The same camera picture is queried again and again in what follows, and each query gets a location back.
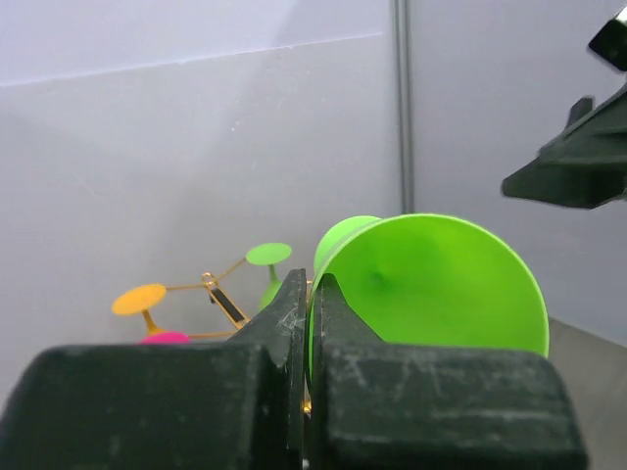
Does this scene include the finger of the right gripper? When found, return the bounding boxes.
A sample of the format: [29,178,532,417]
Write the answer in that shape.
[501,87,626,210]

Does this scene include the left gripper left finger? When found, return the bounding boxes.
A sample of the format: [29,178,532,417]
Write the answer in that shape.
[1,269,307,469]

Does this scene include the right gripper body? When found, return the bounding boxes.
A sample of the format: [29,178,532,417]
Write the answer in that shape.
[588,9,627,73]

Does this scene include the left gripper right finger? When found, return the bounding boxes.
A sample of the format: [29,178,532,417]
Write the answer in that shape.
[308,274,588,469]

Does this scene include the pink plastic goblet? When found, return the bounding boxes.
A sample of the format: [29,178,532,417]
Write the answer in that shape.
[139,331,190,345]

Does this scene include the green goblet back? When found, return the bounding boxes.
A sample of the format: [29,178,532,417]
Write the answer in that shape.
[312,213,550,356]

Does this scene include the green goblet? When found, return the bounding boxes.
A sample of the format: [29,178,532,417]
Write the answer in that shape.
[312,213,550,356]
[245,242,292,311]

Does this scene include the orange goblet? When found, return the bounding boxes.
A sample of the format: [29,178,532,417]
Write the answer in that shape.
[112,283,167,336]

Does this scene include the green goblet front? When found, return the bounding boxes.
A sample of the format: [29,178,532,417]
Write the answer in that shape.
[245,242,292,311]

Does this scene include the gold wire wine glass rack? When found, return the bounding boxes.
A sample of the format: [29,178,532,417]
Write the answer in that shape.
[166,271,314,417]

